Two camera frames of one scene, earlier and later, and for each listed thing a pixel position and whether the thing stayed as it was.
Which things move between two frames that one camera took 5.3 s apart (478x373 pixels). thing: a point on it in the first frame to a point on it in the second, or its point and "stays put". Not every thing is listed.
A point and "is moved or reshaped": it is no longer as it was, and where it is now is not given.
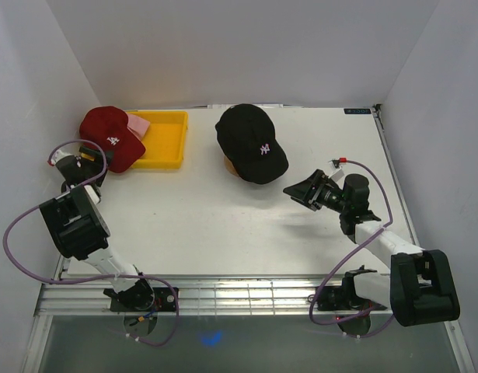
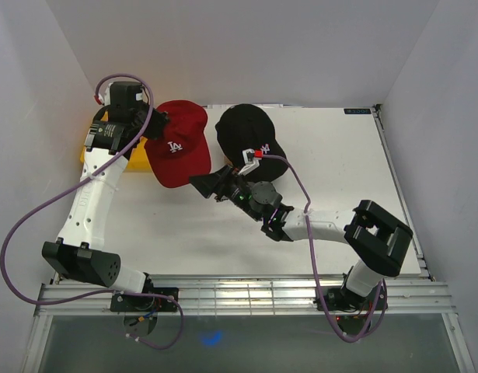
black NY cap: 246,135 stays put
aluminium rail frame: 223,295 stays put
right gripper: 304,193 to 219,183
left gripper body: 92,169 to 156,124
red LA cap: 109,126 is moved or reshaped
